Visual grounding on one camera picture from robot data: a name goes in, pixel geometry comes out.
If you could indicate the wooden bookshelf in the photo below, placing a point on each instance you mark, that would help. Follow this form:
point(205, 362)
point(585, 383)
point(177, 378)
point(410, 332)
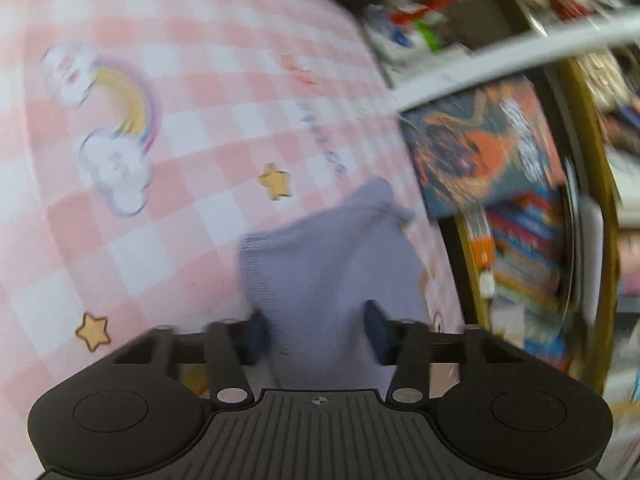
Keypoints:
point(572, 115)

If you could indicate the Harry Potter book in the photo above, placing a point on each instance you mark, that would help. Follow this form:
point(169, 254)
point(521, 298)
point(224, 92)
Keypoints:
point(481, 147)

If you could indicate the pink checkered desk mat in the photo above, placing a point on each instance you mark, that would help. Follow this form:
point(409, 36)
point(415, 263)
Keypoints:
point(140, 139)

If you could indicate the row of colourful books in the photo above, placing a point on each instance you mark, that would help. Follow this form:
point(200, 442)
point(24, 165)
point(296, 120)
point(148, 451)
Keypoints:
point(523, 255)

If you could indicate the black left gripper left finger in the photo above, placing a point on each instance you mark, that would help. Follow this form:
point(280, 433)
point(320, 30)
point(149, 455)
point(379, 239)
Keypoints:
point(229, 347)

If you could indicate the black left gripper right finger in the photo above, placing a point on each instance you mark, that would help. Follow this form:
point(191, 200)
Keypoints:
point(404, 345)

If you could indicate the purple and brown knit sweater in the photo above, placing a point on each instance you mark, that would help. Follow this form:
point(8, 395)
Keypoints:
point(312, 278)

